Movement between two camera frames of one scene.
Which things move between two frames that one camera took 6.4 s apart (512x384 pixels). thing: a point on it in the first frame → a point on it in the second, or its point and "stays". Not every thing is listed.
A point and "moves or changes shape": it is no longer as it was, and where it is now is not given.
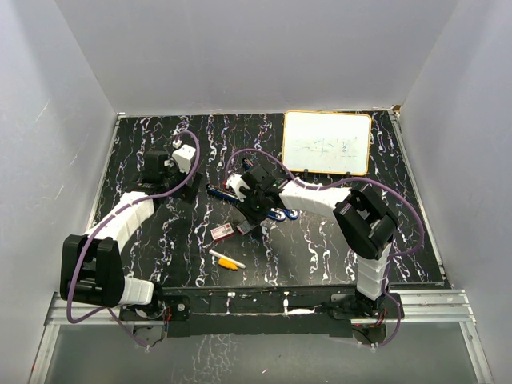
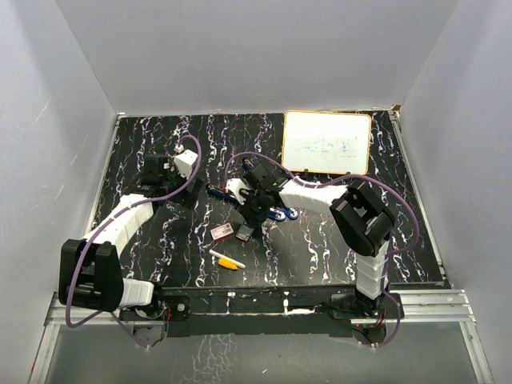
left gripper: (188, 193) stays
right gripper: (246, 210) stays
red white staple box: (222, 231) stays
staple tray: (245, 226) moves or changes shape
